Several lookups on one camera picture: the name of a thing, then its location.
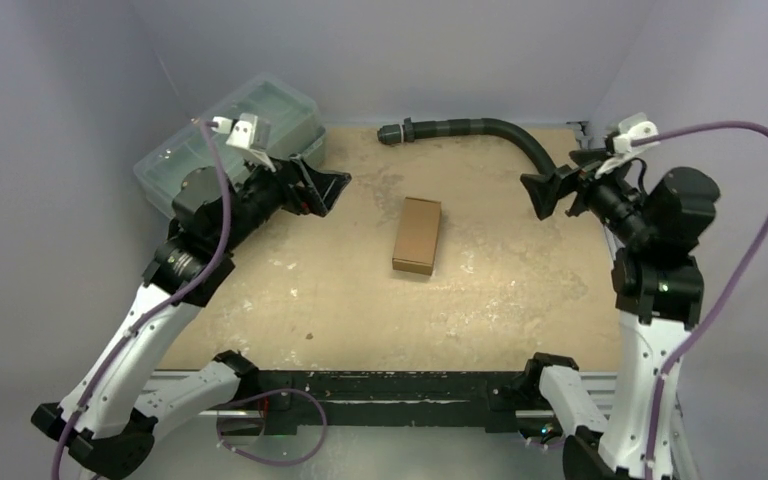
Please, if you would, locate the black corrugated hose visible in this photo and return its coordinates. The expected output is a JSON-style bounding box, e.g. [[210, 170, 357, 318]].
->
[[377, 117, 561, 180]]

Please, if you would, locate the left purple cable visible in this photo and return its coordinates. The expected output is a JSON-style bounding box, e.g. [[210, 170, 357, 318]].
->
[[49, 119, 329, 480]]

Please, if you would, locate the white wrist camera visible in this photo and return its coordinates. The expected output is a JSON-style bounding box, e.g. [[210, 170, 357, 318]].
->
[[211, 113, 277, 172], [595, 112, 660, 179]]

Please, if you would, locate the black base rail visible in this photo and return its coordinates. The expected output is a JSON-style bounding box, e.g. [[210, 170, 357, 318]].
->
[[227, 370, 561, 438]]

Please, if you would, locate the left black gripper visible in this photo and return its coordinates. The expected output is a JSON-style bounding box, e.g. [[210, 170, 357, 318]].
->
[[218, 146, 349, 253]]

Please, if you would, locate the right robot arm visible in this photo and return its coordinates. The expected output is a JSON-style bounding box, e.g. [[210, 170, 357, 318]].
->
[[520, 150, 720, 479]]

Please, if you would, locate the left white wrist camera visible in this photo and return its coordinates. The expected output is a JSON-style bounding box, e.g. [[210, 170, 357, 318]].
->
[[211, 113, 277, 172]]

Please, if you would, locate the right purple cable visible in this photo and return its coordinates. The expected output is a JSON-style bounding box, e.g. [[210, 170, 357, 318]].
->
[[629, 121, 768, 480]]

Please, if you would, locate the clear plastic storage box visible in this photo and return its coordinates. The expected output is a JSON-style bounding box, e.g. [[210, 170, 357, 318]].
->
[[133, 73, 326, 218]]

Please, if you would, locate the brown cardboard box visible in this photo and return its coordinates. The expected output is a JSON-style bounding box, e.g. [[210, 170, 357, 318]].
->
[[391, 197, 442, 276]]

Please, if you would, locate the aluminium frame profile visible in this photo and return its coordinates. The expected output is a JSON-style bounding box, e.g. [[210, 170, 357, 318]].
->
[[79, 369, 700, 480]]

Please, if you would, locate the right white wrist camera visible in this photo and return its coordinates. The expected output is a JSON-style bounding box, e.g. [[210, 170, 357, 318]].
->
[[595, 112, 660, 179]]

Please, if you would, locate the purple cable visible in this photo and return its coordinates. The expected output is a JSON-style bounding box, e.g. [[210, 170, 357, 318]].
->
[[629, 121, 768, 480], [49, 119, 329, 480]]

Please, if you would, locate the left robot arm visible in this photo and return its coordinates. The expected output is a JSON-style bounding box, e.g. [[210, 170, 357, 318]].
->
[[31, 155, 351, 479]]

